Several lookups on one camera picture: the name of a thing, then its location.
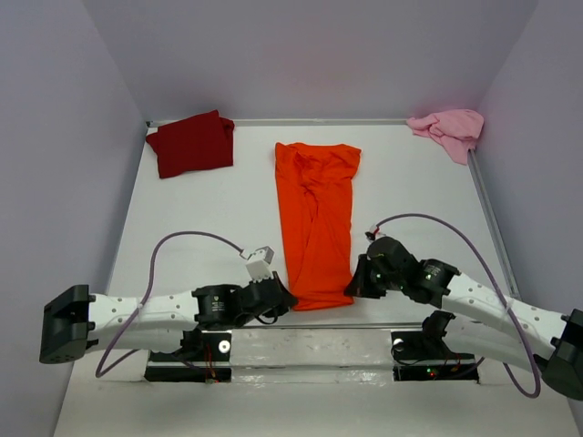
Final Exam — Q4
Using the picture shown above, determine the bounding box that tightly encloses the folded dark red t-shirt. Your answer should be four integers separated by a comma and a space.
146, 110, 235, 179

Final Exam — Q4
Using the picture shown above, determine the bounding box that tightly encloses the right aluminium rail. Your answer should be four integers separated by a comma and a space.
468, 150, 522, 300

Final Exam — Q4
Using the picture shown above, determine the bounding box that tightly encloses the aluminium rail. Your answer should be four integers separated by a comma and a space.
240, 322, 422, 330
468, 150, 522, 300
145, 117, 411, 127

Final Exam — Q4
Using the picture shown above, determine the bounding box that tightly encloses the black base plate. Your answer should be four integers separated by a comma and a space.
391, 330, 479, 382
144, 331, 232, 384

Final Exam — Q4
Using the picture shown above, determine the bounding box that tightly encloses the front aluminium rail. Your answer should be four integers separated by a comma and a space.
240, 322, 422, 330

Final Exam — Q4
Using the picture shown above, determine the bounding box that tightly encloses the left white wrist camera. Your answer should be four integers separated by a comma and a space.
240, 246, 274, 282

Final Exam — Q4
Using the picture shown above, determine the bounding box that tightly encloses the back aluminium rail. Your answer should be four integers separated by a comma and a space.
145, 117, 411, 127

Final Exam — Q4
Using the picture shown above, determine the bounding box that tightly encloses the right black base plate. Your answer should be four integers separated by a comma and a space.
391, 330, 479, 382

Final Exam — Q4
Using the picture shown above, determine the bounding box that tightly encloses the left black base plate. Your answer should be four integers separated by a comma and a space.
144, 331, 232, 384

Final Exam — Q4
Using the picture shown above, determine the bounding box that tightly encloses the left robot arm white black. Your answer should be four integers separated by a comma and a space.
39, 274, 298, 364

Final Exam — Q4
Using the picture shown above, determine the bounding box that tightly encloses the orange t-shirt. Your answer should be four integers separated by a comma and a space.
274, 143, 361, 311

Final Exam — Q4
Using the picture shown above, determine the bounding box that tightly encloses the pink t-shirt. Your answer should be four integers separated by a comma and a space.
406, 109, 485, 166

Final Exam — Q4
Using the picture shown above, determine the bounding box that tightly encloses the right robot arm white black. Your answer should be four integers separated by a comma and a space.
344, 237, 582, 401

